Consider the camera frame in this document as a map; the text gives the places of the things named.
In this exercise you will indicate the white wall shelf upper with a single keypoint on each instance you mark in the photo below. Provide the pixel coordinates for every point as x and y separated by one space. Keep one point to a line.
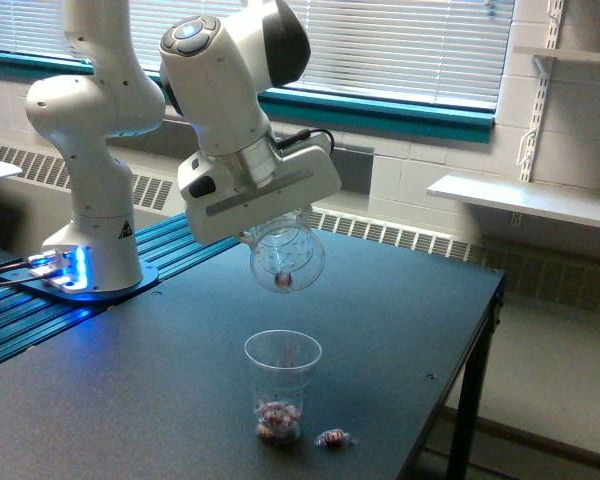
560 54

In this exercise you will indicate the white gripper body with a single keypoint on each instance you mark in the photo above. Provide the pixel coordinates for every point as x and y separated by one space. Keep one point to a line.
227 195

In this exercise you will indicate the candies pile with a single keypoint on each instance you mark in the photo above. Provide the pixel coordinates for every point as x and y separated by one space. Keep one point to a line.
279 421

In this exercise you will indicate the clear plastic cup on table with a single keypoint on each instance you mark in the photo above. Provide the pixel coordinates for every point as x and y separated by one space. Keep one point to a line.
282 364

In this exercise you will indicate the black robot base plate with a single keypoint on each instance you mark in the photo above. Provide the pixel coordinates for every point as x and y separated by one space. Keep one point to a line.
55 287

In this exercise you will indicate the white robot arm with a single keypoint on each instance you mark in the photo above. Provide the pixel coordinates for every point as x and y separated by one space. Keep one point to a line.
212 71

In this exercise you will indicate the blue aluminium rail bed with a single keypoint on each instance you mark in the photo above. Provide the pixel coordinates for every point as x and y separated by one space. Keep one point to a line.
28 319

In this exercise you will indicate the white shelf bracket rail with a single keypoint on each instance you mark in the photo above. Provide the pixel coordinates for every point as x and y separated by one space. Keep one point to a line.
530 140

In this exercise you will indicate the white wall shelf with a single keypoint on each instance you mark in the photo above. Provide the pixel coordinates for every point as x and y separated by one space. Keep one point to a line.
560 54
545 201

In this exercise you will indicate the black table leg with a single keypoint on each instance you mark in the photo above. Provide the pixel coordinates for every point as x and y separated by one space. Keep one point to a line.
471 391

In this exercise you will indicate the candy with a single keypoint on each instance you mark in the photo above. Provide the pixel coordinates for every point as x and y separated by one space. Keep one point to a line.
283 280
334 438

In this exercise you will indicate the clear plastic cup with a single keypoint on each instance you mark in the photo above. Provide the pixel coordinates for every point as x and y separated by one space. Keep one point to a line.
285 244
282 364

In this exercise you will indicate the baseboard radiator heater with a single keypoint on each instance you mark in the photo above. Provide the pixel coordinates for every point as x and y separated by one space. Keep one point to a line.
547 277

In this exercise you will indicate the white window blinds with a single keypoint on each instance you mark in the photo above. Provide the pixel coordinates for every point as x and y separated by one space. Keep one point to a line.
449 53

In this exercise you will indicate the white wall shelf lower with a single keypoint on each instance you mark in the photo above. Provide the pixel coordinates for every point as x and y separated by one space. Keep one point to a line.
545 201

